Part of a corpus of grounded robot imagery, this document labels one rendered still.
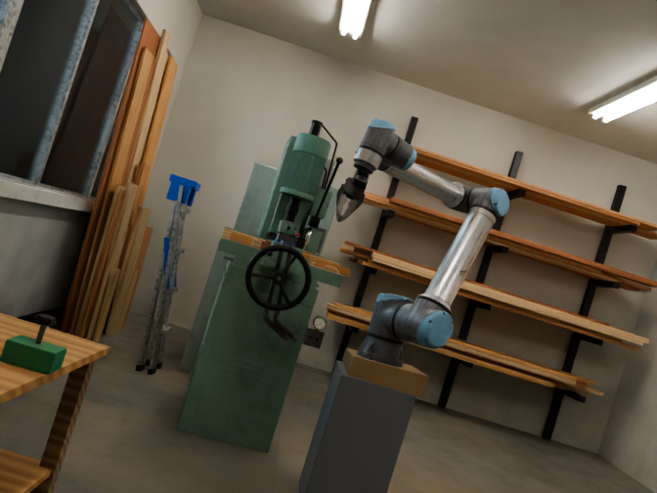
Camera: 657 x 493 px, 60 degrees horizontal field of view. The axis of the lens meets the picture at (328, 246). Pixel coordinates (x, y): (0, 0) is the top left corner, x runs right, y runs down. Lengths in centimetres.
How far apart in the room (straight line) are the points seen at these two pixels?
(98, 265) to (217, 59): 233
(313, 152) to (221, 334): 96
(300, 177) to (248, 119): 254
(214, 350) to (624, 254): 419
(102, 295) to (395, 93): 305
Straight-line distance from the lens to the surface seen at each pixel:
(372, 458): 233
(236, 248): 268
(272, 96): 532
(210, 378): 276
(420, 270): 477
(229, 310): 270
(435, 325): 218
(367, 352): 232
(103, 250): 392
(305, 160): 281
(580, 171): 578
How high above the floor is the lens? 95
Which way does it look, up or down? 1 degrees up
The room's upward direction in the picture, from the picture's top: 17 degrees clockwise
